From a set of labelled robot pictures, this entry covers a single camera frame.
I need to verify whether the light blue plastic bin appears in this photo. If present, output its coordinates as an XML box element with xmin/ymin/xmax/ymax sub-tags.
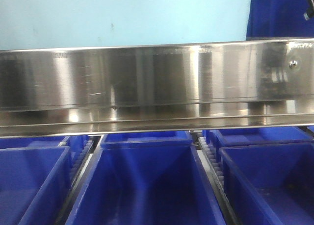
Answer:
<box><xmin>0</xmin><ymin>0</ymin><xmax>251</xmax><ymax>50</ymax></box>

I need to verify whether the dark blue bin back middle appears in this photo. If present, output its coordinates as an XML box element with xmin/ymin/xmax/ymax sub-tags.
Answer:
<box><xmin>100</xmin><ymin>130</ymin><xmax>193</xmax><ymax>149</ymax></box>

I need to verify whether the dark blue bin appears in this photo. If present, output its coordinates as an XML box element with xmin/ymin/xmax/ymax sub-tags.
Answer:
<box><xmin>0</xmin><ymin>135</ymin><xmax>89</xmax><ymax>161</ymax></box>
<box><xmin>220</xmin><ymin>143</ymin><xmax>314</xmax><ymax>225</ymax></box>
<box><xmin>246</xmin><ymin>0</ymin><xmax>314</xmax><ymax>39</ymax></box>
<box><xmin>0</xmin><ymin>147</ymin><xmax>71</xmax><ymax>225</ymax></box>
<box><xmin>100</xmin><ymin>130</ymin><xmax>193</xmax><ymax>149</ymax></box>
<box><xmin>66</xmin><ymin>145</ymin><xmax>225</xmax><ymax>225</ymax></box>
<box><xmin>202</xmin><ymin>126</ymin><xmax>313</xmax><ymax>148</ymax></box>

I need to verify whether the dark blue bin lower middle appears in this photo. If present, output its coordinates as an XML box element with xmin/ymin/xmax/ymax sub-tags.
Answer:
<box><xmin>66</xmin><ymin>145</ymin><xmax>225</xmax><ymax>225</ymax></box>

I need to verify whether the dark blue bin back right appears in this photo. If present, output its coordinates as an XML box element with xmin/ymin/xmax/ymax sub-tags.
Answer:
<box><xmin>202</xmin><ymin>126</ymin><xmax>313</xmax><ymax>148</ymax></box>

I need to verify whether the white roller track strip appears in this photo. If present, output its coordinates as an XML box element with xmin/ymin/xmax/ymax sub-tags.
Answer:
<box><xmin>198</xmin><ymin>136</ymin><xmax>241</xmax><ymax>225</ymax></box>

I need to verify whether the left white roller track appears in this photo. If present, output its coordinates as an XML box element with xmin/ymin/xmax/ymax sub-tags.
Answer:
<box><xmin>70</xmin><ymin>140</ymin><xmax>94</xmax><ymax>187</ymax></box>

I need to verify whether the dark blue bin back left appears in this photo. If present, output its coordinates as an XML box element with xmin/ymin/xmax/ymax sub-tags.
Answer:
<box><xmin>0</xmin><ymin>135</ymin><xmax>89</xmax><ymax>161</ymax></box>

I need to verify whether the dark blue bin lower right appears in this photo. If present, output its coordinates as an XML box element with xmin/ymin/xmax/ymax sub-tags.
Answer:
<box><xmin>220</xmin><ymin>143</ymin><xmax>314</xmax><ymax>225</ymax></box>

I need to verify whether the dark blue bin lower left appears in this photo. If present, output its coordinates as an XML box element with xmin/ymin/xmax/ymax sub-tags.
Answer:
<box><xmin>0</xmin><ymin>147</ymin><xmax>71</xmax><ymax>225</ymax></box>

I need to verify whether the dark blue bin upper right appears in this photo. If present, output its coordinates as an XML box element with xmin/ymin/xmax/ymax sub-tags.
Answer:
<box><xmin>246</xmin><ymin>0</ymin><xmax>314</xmax><ymax>39</ymax></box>

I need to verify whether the stainless steel shelf front rail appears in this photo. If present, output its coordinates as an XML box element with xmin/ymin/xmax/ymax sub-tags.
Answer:
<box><xmin>0</xmin><ymin>38</ymin><xmax>314</xmax><ymax>138</ymax></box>

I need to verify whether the round head rail screw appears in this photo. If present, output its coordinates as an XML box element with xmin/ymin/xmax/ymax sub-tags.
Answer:
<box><xmin>289</xmin><ymin>60</ymin><xmax>298</xmax><ymax>69</ymax></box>

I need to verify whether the black cable with connector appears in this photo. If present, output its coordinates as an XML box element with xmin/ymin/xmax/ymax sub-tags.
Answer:
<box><xmin>303</xmin><ymin>0</ymin><xmax>314</xmax><ymax>21</ymax></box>

